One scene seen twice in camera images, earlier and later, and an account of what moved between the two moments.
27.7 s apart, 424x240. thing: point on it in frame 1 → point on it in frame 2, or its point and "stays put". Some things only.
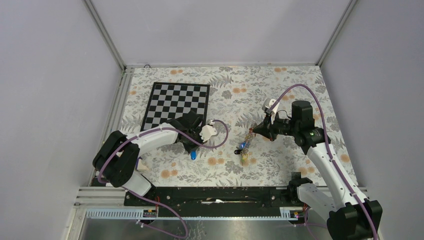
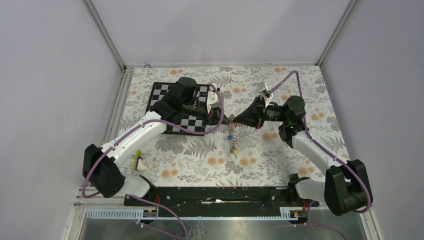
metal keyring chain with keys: (244, 146) → (232, 136)
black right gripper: (268, 132) → (255, 115)
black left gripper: (190, 148) → (214, 117)
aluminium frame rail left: (116, 115) stays put
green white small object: (140, 166) stays put
